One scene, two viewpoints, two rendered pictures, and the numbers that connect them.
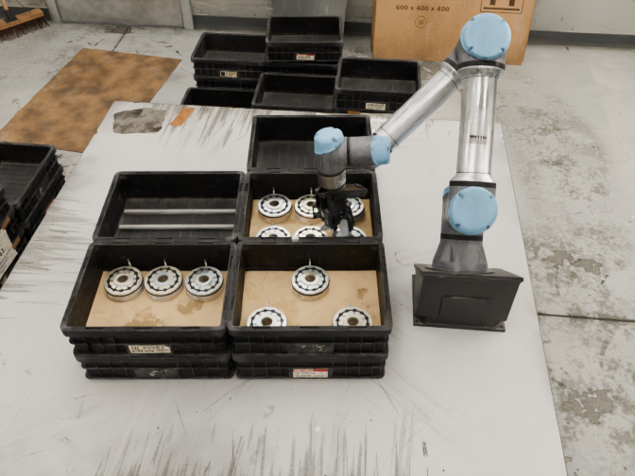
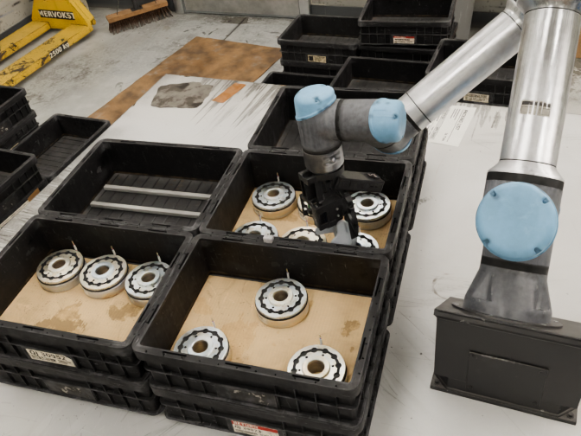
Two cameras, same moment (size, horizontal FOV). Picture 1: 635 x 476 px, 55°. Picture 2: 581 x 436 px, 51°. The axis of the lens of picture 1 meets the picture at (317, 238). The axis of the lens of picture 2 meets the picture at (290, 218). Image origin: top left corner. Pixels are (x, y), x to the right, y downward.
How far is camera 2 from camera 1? 0.60 m
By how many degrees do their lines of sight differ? 17
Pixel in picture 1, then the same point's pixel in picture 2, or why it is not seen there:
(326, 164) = (308, 136)
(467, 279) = (504, 330)
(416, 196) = not seen: hidden behind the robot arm
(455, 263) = (493, 304)
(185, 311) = (117, 315)
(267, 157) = (293, 138)
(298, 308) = (255, 335)
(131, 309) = (58, 303)
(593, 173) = not seen: outside the picture
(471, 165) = (520, 149)
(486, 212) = (534, 224)
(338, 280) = (324, 304)
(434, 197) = not seen: hidden behind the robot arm
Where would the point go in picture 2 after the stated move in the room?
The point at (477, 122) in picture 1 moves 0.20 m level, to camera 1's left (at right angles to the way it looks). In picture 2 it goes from (537, 80) to (405, 75)
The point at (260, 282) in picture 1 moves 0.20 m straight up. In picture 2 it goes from (220, 292) to (200, 220)
